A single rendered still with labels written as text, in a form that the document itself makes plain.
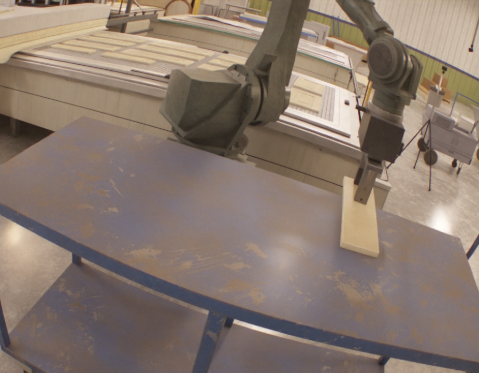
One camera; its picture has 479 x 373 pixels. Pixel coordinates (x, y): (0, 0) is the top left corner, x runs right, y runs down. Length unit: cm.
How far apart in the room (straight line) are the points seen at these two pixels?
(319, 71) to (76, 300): 570
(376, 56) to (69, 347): 157
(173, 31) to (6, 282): 573
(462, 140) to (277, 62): 471
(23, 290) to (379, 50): 208
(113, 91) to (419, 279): 254
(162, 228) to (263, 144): 188
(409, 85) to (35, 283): 210
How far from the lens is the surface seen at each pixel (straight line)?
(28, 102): 379
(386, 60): 140
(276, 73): 225
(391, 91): 144
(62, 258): 264
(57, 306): 192
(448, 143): 654
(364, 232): 137
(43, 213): 115
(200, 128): 218
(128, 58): 362
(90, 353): 174
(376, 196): 305
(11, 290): 242
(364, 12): 161
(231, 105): 217
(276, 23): 230
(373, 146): 145
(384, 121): 143
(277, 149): 294
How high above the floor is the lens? 167
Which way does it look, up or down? 27 degrees down
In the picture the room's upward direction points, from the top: 15 degrees clockwise
